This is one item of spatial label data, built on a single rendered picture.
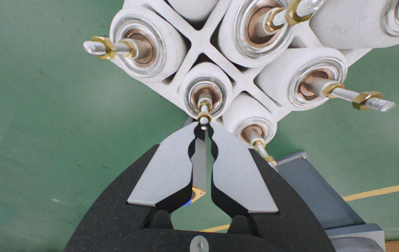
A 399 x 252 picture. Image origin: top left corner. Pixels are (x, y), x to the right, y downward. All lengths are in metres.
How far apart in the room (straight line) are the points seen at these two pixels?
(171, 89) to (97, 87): 0.39
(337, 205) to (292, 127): 0.28
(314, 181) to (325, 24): 0.53
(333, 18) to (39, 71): 0.83
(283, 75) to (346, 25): 0.10
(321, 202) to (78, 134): 1.05
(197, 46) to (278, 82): 0.16
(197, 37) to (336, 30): 0.21
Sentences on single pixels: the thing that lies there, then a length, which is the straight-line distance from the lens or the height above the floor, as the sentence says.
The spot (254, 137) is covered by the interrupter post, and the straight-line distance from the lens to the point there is 0.24.
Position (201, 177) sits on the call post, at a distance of 0.29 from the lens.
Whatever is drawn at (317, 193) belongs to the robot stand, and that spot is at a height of 0.18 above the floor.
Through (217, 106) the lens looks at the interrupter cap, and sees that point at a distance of 0.21.
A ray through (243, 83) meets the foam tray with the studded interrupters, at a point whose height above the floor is 0.18.
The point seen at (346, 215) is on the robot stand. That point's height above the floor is 0.26.
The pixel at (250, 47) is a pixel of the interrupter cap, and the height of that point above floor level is 0.25.
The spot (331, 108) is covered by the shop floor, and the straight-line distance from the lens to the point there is 0.68.
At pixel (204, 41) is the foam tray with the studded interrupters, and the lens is 0.27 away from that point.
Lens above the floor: 0.45
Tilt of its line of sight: 58 degrees down
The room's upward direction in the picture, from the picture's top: 174 degrees counter-clockwise
